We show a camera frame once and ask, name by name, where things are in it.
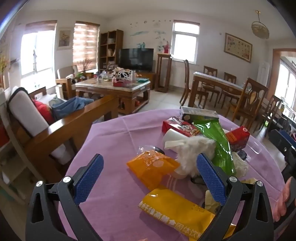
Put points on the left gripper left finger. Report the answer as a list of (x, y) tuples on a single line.
[(43, 220)]

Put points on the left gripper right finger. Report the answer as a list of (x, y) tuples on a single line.
[(255, 221)]

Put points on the green snack bag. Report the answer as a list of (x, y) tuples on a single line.
[(223, 155)]

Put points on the yellow drink powder packet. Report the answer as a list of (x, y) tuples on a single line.
[(177, 212)]

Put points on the small red carton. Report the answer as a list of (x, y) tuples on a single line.
[(238, 138)]

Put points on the white tissue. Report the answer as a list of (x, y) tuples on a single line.
[(188, 151)]

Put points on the orange snack packet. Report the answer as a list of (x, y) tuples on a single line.
[(151, 166)]

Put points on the white plastic bottle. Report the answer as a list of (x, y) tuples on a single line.
[(173, 140)]

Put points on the grey green box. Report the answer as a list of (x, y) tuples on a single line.
[(195, 114)]

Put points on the red snack box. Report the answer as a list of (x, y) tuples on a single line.
[(179, 126)]

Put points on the person right hand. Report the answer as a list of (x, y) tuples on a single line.
[(280, 208)]

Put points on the purple tablecloth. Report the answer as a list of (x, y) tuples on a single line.
[(112, 205)]

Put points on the wooden sofa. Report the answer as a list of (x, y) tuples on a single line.
[(48, 150)]

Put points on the wooden dining chair front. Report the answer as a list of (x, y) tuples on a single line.
[(249, 102)]

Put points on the wooden dining table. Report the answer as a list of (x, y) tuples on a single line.
[(199, 78)]

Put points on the wooden coffee table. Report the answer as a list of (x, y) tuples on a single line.
[(132, 97)]

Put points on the framed floral picture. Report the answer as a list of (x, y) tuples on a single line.
[(238, 47)]

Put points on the tall wooden plant stand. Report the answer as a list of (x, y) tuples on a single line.
[(163, 72)]

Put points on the black television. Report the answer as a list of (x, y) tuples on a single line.
[(140, 59)]

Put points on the wooden bookshelf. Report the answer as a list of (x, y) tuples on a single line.
[(110, 43)]

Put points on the hanging ceiling lamp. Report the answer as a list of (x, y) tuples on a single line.
[(259, 29)]

